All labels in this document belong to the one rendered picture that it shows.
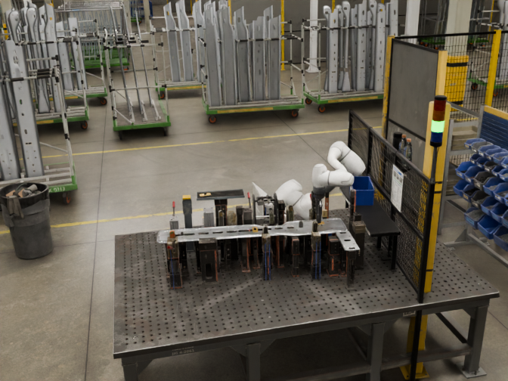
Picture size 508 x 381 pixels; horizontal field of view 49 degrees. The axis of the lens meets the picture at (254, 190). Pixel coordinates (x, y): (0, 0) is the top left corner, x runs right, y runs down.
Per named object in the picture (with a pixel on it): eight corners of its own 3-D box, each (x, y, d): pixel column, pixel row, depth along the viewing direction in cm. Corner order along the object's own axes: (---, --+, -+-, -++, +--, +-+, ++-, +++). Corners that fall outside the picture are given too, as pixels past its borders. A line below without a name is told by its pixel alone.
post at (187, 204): (185, 252, 444) (181, 200, 427) (185, 247, 451) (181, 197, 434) (195, 251, 444) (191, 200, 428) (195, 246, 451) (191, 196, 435)
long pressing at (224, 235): (156, 246, 393) (156, 243, 392) (158, 231, 414) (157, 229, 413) (348, 232, 405) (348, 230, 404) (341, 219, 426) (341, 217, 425)
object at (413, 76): (437, 240, 601) (457, 51, 527) (425, 242, 599) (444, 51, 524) (382, 194, 723) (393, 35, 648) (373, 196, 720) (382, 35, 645)
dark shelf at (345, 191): (370, 237, 393) (370, 233, 392) (339, 190, 477) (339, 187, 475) (401, 235, 395) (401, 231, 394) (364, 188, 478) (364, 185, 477)
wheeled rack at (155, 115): (172, 137, 991) (163, 34, 925) (114, 142, 970) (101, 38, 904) (162, 112, 1164) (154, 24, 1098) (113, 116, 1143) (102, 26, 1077)
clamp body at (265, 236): (261, 282, 399) (260, 238, 386) (259, 273, 411) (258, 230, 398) (274, 280, 400) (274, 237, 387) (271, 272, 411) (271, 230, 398)
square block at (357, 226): (353, 270, 411) (355, 225, 398) (350, 264, 419) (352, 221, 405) (363, 269, 412) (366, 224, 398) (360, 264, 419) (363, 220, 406)
